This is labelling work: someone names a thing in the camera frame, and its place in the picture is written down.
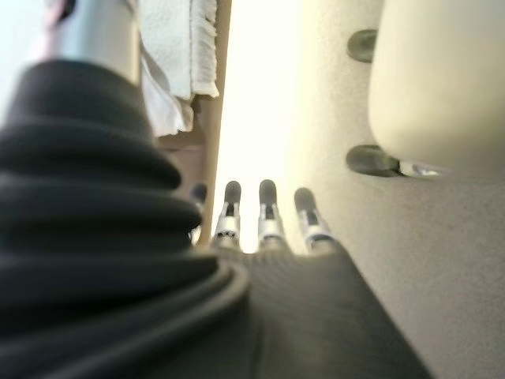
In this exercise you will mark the silver robot left leg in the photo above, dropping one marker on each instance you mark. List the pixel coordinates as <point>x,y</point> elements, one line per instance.
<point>434,79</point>

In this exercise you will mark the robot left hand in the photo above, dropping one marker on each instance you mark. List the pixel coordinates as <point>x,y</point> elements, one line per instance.
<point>98,256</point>

